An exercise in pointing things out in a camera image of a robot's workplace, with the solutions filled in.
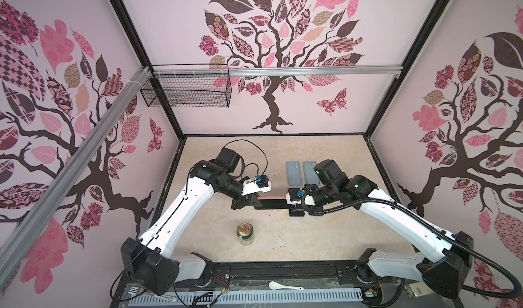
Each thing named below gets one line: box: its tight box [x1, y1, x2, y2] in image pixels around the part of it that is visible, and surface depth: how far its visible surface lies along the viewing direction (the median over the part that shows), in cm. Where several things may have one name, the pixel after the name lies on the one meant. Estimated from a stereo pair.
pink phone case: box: [257, 196, 287, 200], surface depth 66 cm
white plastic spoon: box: [268, 280, 305, 291], surface depth 72 cm
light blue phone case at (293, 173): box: [286, 160, 302, 186], surface depth 106 cm
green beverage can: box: [236, 222, 255, 246], surface depth 76 cm
